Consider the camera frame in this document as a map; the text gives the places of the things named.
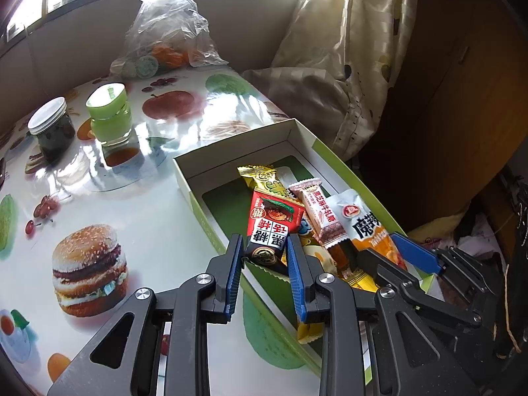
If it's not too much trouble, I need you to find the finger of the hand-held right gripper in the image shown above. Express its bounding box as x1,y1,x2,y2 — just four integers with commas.
357,251,483,327
391,233,496,298

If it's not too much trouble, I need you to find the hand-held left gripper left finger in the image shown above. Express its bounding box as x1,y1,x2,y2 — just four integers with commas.
47,233,244,396

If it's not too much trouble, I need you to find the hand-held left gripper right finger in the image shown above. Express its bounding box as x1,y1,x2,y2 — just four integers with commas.
286,233,481,396

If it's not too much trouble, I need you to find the orange white snack pouch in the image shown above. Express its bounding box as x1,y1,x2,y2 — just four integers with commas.
332,189,409,273

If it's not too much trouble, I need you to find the red black snack packet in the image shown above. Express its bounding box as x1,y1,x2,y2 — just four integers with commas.
243,187,307,277

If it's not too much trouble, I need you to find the pink white nougat bar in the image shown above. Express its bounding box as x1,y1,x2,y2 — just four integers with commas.
289,177,351,256

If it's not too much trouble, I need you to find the green white cardboard box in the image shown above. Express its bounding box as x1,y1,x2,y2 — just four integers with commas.
172,118,446,384

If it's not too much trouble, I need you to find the brown wooden cabinet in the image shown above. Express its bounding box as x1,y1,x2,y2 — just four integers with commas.
357,0,528,232

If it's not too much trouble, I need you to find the green lid glass jar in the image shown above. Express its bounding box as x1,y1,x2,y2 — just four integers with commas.
86,83,133,146

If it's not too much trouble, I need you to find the cream spotted curtain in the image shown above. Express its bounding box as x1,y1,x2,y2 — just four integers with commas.
241,0,417,161

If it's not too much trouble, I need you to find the small round green cup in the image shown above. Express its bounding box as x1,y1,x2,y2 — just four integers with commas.
136,55,160,78

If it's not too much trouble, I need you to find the white lid jar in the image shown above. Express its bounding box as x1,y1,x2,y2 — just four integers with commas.
27,97,76,163

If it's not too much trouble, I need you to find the clear plastic bag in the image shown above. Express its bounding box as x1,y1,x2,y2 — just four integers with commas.
109,0,229,79

